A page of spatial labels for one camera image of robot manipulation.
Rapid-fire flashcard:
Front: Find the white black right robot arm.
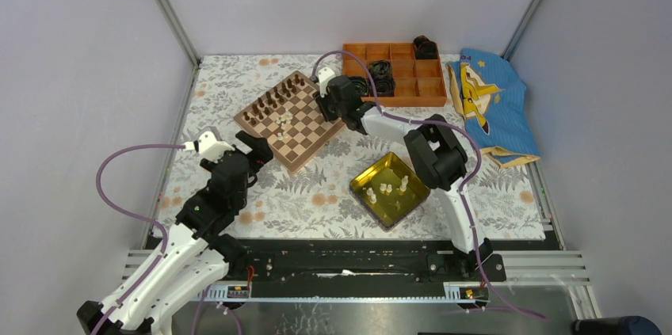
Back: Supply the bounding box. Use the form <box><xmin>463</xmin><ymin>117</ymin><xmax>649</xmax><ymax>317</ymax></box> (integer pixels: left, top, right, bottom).
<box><xmin>311</xmin><ymin>68</ymin><xmax>492</xmax><ymax>281</ymax></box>

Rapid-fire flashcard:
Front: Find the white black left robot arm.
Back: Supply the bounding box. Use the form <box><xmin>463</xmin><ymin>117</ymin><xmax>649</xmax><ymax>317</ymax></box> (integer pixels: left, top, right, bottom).
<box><xmin>77</xmin><ymin>131</ymin><xmax>273</xmax><ymax>334</ymax></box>

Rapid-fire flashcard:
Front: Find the wooden chess board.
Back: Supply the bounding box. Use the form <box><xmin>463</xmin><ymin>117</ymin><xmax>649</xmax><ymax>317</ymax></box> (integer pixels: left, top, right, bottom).
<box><xmin>234</xmin><ymin>71</ymin><xmax>345</xmax><ymax>173</ymax></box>

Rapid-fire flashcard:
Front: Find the white pawn cluster piece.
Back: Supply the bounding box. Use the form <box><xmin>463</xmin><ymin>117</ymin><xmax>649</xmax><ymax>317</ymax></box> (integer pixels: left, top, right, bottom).
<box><xmin>275</xmin><ymin>112</ymin><xmax>293</xmax><ymax>139</ymax></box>

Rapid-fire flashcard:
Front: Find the orange compartment tray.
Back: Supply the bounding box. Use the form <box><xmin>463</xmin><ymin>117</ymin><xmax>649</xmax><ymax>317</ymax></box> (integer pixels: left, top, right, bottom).
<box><xmin>342</xmin><ymin>43</ymin><xmax>449</xmax><ymax>107</ymax></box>

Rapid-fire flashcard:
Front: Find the gold metal tin tray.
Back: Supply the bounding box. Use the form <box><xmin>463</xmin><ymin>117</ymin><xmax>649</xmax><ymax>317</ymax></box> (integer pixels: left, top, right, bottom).
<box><xmin>349</xmin><ymin>152</ymin><xmax>430</xmax><ymax>231</ymax></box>

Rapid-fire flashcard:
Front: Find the blue pikachu cloth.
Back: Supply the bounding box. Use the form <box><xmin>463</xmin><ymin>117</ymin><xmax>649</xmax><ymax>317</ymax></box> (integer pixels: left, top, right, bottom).
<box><xmin>446</xmin><ymin>48</ymin><xmax>540</xmax><ymax>168</ymax></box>

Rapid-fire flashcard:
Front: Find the dark blue cylinder object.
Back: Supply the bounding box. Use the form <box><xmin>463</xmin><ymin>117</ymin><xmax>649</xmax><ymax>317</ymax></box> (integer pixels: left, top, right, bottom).
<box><xmin>570</xmin><ymin>316</ymin><xmax>662</xmax><ymax>335</ymax></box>

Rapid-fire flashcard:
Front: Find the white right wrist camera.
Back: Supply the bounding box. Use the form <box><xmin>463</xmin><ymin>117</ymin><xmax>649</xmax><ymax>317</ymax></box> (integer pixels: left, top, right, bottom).
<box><xmin>316</xmin><ymin>67</ymin><xmax>337</xmax><ymax>97</ymax></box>

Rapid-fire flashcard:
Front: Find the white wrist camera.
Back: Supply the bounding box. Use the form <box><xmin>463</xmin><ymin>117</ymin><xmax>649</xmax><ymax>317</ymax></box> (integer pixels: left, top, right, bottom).
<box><xmin>316</xmin><ymin>67</ymin><xmax>337</xmax><ymax>97</ymax></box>
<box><xmin>183</xmin><ymin>130</ymin><xmax>235</xmax><ymax>162</ymax></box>

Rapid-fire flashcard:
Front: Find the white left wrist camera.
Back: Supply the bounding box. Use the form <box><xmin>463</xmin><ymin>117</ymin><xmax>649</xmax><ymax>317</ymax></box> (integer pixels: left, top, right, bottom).
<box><xmin>183</xmin><ymin>130</ymin><xmax>235</xmax><ymax>162</ymax></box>

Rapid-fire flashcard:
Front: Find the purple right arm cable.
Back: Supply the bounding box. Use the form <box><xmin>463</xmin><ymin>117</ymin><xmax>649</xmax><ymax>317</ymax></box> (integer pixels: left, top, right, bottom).
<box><xmin>311</xmin><ymin>50</ymin><xmax>547</xmax><ymax>321</ymax></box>

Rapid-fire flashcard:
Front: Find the black rolled strap centre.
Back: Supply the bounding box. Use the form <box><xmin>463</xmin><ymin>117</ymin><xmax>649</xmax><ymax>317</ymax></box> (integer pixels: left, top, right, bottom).
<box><xmin>366</xmin><ymin>59</ymin><xmax>397</xmax><ymax>98</ymax></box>

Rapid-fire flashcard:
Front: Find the black rolled strap corner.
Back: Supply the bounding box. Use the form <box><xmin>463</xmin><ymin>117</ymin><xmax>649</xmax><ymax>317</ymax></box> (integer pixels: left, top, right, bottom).
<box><xmin>413</xmin><ymin>36</ymin><xmax>439</xmax><ymax>60</ymax></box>

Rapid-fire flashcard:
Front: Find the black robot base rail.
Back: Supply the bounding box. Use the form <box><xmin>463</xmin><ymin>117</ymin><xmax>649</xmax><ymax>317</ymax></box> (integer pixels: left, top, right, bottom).
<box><xmin>223</xmin><ymin>239</ymin><xmax>485</xmax><ymax>299</ymax></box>

